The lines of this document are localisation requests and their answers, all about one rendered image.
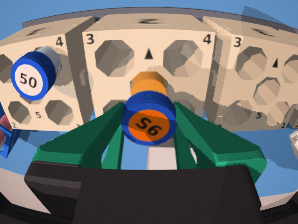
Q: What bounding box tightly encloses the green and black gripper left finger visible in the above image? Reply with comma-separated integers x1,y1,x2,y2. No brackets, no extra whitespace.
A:
31,102,124,169

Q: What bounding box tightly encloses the blue table mat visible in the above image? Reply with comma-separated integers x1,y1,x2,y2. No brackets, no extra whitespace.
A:
0,0,298,197

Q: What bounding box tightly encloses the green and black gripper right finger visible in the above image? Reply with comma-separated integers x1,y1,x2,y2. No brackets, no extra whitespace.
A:
173,102,267,184

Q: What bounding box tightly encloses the white tube with blue cap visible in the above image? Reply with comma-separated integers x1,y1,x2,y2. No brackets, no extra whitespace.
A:
10,46,62,101

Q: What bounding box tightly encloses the blue tube rack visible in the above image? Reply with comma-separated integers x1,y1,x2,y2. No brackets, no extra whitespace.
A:
0,102,21,159

